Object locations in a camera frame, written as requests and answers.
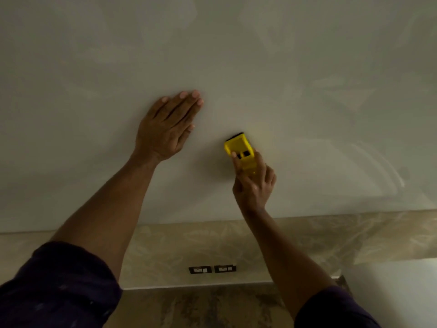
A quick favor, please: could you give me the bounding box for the dark blue left sleeve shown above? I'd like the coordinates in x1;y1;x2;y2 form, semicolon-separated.
0;241;123;328

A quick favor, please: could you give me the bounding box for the person's left forearm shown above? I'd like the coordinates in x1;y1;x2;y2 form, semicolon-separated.
49;152;161;282

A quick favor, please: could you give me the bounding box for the dark blue right sleeve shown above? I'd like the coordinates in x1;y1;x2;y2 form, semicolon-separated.
294;285;381;328

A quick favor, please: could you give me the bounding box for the person's right forearm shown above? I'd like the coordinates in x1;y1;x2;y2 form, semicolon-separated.
239;205;337;320

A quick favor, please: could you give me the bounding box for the person's right hand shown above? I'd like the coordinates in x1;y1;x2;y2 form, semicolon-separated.
231;149;277;213

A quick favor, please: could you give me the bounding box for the dark blue sleeve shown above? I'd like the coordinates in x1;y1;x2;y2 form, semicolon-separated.
0;241;123;328
294;285;381;328

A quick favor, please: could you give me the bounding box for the person's left hand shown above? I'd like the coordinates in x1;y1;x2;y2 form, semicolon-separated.
134;90;204;162

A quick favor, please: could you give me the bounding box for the yellow stud finder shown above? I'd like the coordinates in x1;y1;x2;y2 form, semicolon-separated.
224;132;257;176

